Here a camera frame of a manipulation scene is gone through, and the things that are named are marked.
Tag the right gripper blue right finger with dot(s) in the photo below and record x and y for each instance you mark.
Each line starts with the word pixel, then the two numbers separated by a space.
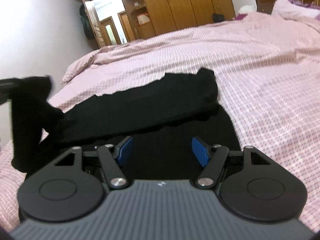
pixel 201 150

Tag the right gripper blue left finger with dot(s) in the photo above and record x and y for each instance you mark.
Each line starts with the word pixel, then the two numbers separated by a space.
pixel 123 150

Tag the black knit cardigan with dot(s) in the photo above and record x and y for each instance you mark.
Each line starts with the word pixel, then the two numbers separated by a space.
pixel 162 118

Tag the wooden door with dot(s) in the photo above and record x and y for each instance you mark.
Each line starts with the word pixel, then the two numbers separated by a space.
pixel 109 29

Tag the pink checked bed cover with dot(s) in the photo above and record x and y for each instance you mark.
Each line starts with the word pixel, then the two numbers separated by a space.
pixel 267 73

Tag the pink white container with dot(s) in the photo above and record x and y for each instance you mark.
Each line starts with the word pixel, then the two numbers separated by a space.
pixel 143 19

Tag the small black bag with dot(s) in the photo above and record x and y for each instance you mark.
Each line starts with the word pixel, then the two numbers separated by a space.
pixel 217 18

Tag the wooden wardrobe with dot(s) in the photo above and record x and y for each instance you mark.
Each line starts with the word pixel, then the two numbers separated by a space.
pixel 166 15

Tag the white plush toy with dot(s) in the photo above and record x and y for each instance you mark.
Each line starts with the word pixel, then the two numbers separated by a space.
pixel 245 9

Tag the pink pillow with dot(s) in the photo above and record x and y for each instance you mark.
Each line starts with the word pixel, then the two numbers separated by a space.
pixel 294 10

